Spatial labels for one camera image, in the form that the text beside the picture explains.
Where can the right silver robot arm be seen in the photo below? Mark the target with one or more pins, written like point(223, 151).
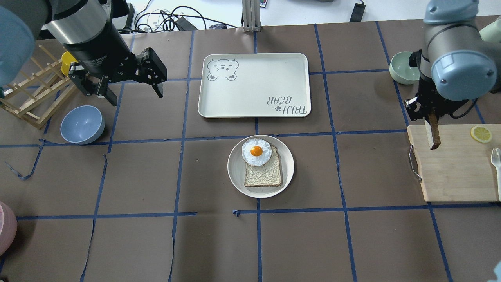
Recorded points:
point(458, 62)

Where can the cream bear tray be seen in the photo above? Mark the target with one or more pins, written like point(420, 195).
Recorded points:
point(255, 86)

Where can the yellow mug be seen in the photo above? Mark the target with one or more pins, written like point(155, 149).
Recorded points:
point(66, 60)

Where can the wooden cutting board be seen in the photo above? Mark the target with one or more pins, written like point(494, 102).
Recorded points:
point(459, 170)

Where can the fried egg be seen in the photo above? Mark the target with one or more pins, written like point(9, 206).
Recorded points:
point(256, 152)

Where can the light green bowl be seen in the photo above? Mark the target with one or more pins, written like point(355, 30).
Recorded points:
point(401, 71)

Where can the lemon slice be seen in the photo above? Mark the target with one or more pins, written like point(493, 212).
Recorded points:
point(481, 134)

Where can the pink bowl with ice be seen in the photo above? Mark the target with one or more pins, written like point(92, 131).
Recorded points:
point(8, 227)

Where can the wooden mug rack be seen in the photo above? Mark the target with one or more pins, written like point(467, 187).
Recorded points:
point(41, 93)

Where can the blue bowl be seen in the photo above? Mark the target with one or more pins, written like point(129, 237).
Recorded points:
point(82, 125)

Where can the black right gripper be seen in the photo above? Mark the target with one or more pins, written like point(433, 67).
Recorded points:
point(427, 96)

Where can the bread slice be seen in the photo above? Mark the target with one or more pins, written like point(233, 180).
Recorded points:
point(432, 130)
point(269, 175)

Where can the black power adapter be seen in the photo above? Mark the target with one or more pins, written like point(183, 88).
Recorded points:
point(358, 11)

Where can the cream round plate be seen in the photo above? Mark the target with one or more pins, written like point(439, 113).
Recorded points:
point(236, 169)

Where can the aluminium frame post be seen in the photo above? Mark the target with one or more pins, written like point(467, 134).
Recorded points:
point(251, 16)

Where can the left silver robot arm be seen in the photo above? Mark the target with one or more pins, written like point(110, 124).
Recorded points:
point(85, 29)

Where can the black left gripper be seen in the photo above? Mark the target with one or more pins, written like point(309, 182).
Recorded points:
point(102, 49)

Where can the white plastic spoon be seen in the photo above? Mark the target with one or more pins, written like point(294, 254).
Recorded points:
point(496, 162)

